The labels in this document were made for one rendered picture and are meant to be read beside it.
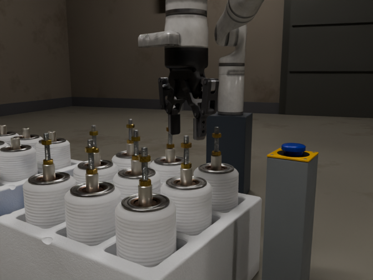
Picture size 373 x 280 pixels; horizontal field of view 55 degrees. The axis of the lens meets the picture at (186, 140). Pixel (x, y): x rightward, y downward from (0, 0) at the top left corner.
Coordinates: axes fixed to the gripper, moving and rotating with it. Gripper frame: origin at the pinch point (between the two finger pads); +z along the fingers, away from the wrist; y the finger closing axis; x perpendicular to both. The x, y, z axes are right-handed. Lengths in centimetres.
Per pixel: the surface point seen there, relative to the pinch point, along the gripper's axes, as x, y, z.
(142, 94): -199, 319, 17
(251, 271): -16.2, -2.9, 33.0
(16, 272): 26.0, 17.6, 26.1
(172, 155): -7.4, 13.8, 8.5
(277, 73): -279, 182, -7
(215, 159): -10.3, 3.0, 7.7
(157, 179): 1.3, 7.2, 10.8
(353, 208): -75, 2, 35
